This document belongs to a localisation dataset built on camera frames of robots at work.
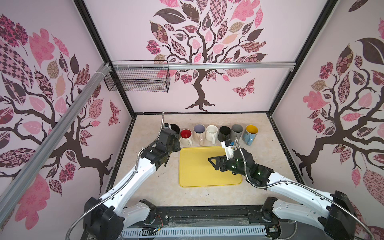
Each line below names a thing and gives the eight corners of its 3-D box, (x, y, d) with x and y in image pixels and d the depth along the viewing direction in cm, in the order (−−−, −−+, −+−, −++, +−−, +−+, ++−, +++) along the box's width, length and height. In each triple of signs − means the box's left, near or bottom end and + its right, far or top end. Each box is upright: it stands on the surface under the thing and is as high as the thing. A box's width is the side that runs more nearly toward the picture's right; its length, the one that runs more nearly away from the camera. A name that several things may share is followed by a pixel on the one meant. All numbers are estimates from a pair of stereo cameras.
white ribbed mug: (206, 144, 102) (206, 138, 96) (205, 131, 110) (205, 124, 104) (218, 144, 102) (219, 138, 96) (216, 131, 110) (217, 124, 104)
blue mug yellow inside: (243, 146, 101) (247, 138, 93) (240, 133, 109) (244, 124, 101) (256, 146, 101) (261, 138, 93) (252, 133, 109) (256, 124, 101)
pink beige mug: (191, 145, 102) (191, 136, 94) (195, 132, 110) (195, 123, 101) (202, 147, 101) (203, 138, 93) (205, 133, 109) (206, 124, 100)
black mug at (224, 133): (218, 142, 105) (220, 134, 97) (217, 133, 110) (218, 125, 102) (229, 142, 105) (232, 134, 97) (228, 133, 110) (230, 125, 102)
